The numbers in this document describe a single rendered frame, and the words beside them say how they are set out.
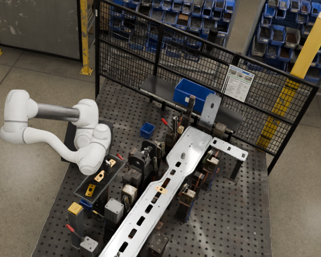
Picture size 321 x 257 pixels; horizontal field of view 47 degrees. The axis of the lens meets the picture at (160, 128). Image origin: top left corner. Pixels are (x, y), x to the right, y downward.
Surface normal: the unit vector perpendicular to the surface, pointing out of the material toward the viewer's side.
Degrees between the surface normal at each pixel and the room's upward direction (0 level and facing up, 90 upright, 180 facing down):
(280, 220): 0
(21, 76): 0
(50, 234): 0
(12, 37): 91
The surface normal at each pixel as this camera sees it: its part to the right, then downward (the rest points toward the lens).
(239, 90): -0.47, 0.60
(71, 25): -0.18, 0.75
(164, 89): 0.13, -0.68
